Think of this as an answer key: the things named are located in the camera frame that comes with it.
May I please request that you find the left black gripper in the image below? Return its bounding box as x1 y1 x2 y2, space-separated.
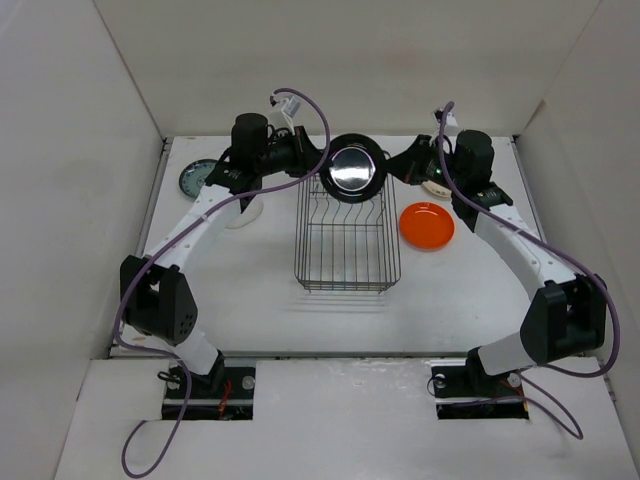
256 127 334 179

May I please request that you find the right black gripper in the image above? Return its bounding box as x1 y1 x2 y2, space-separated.
378 134 464 192

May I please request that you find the black plate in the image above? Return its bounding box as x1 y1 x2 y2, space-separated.
319 133 387 204

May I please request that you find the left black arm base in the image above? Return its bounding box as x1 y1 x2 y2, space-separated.
157 365 256 421

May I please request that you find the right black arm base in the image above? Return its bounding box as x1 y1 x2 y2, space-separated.
427 360 529 420

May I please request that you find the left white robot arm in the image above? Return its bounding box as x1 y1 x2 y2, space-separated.
117 113 326 397

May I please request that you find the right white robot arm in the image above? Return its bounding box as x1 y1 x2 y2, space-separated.
385 130 606 394

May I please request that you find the cream plate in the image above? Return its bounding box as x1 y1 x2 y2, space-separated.
421 181 452 201

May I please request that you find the orange plate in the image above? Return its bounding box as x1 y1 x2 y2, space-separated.
399 202 455 250

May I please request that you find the clear glass plate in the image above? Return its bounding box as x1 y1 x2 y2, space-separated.
226 198 264 230

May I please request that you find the blue patterned plate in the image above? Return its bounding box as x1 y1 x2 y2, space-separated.
178 158 218 201

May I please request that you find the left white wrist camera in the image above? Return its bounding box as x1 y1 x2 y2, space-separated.
268 94 301 131

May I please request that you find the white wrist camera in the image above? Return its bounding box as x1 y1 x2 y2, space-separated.
431 107 460 136
268 94 301 131

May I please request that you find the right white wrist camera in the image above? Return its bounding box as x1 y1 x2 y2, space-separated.
431 107 460 136

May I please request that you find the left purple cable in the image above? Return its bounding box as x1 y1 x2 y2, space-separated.
112 88 331 476

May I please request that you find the grey wire dish rack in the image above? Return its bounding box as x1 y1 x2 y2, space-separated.
293 173 401 293

